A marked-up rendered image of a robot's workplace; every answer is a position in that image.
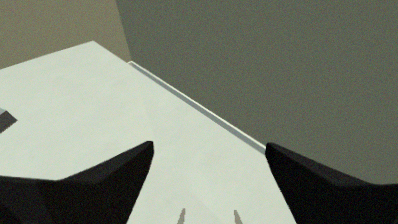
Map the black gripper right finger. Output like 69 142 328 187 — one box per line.
265 142 398 224

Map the dark grey block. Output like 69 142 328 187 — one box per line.
0 108 17 133

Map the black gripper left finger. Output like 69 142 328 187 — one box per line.
0 141 154 224

